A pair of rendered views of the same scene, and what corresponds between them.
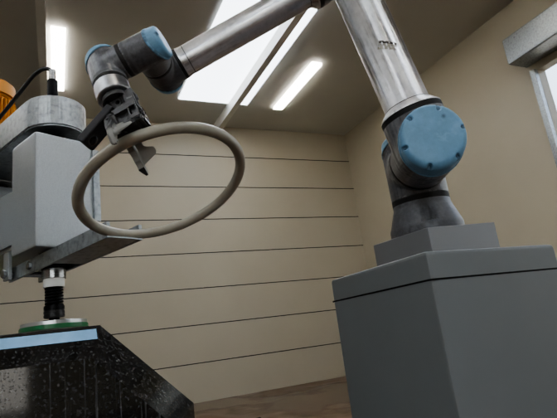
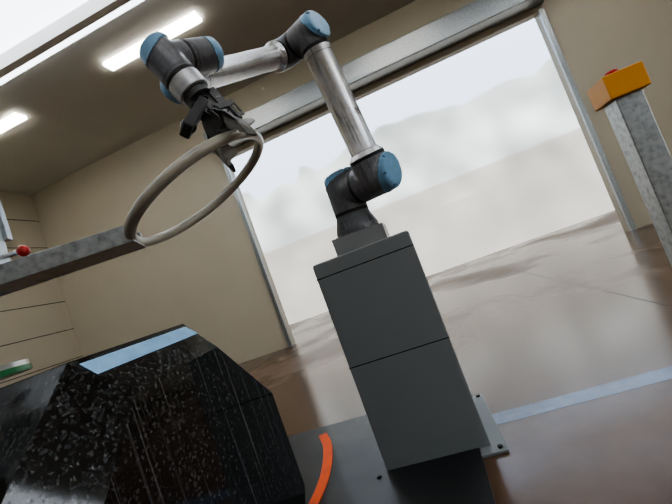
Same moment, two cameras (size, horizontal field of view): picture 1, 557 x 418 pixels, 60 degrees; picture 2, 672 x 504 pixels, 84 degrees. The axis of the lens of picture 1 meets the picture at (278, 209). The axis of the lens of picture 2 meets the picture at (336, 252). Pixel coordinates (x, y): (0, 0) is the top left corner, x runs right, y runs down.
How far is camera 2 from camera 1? 1.07 m
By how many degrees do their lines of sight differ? 54
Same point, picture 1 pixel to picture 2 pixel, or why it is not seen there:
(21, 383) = (186, 383)
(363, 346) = (354, 300)
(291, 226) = not seen: outside the picture
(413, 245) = (370, 234)
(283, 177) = not seen: outside the picture
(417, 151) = (389, 175)
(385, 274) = (374, 249)
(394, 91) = (366, 140)
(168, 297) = not seen: outside the picture
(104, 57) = (178, 48)
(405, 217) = (358, 219)
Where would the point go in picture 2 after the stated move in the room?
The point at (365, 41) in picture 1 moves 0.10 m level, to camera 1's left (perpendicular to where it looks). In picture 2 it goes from (345, 105) to (330, 101)
